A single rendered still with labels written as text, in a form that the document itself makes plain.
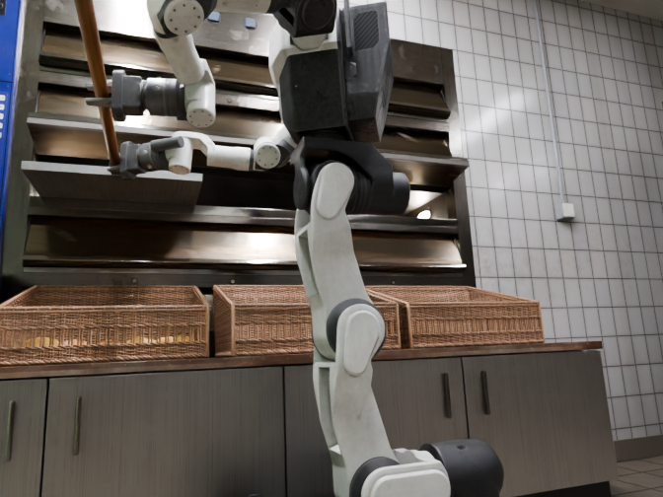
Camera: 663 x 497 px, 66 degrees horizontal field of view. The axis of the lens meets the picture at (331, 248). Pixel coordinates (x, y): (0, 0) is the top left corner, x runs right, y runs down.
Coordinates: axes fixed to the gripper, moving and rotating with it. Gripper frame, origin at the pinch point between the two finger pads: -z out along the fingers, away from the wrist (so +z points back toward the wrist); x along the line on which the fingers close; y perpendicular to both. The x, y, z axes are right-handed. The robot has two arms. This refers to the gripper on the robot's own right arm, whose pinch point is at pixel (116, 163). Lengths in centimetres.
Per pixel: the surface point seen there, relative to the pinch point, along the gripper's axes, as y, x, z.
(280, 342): -17, -58, 47
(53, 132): -7.5, 19.1, -33.4
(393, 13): -101, 104, 79
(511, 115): -139, 57, 133
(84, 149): -20.2, 17.3, -31.4
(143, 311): 4, -48, 14
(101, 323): 10, -51, 5
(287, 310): -19, -49, 49
